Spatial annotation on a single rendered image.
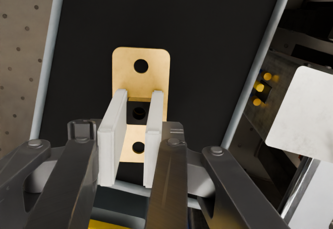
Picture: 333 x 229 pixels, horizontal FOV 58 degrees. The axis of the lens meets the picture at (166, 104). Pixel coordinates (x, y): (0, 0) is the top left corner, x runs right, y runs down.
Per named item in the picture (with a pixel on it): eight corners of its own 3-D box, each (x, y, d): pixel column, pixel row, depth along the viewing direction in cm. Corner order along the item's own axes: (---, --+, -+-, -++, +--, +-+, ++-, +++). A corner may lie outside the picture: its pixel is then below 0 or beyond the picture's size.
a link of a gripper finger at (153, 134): (144, 132, 14) (161, 133, 14) (152, 89, 20) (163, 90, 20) (142, 189, 15) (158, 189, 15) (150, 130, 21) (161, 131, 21)
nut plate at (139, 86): (163, 161, 23) (164, 169, 21) (113, 159, 22) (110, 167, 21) (170, 49, 20) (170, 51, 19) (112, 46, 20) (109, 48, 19)
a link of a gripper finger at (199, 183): (158, 166, 12) (231, 169, 12) (161, 120, 17) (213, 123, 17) (157, 197, 13) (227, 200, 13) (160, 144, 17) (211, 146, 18)
